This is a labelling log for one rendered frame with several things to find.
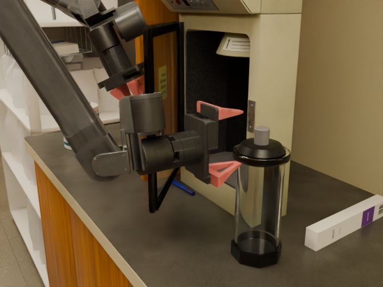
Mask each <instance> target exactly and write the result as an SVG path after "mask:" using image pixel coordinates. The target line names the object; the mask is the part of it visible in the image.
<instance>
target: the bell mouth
mask: <svg viewBox="0 0 383 287"><path fill-rule="evenodd" d="M216 53H217V54H218V55H223V56H233V57H242V58H249V57H250V38H249V37H248V35H247V34H240V33H232V32H225V34H224V36H223V38H222V40H221V42H220V45H219V47H218V49H217V51H216Z"/></svg>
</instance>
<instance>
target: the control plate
mask: <svg viewBox="0 0 383 287"><path fill-rule="evenodd" d="M171 1H173V2H174V4H173V3H171ZM179 1H180V2H181V4H180V5H178V4H177V3H176V0H167V2H168V3H169V4H170V5H171V7H172V8H173V9H174V10H219V9H218V8H217V7H216V5H215V4H214V3H213V1H212V0H204V1H205V3H202V0H198V1H199V3H196V0H192V1H193V3H190V0H186V1H187V2H188V3H189V5H190V6H187V5H185V3H184V2H183V1H182V0H179Z"/></svg>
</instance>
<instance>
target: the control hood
mask: <svg viewBox="0 0 383 287"><path fill-rule="evenodd" d="M161 1H162V2H163V3H164V5H165V6H166V7H167V8H168V9H169V10H170V11H171V12H179V13H217V14H259V12H260V0H212V1H213V3H214V4H215V5H216V7H217V8H218V9H219V10H174V9H173V8H172V7H171V5H170V4H169V3H168V2H167V0H161Z"/></svg>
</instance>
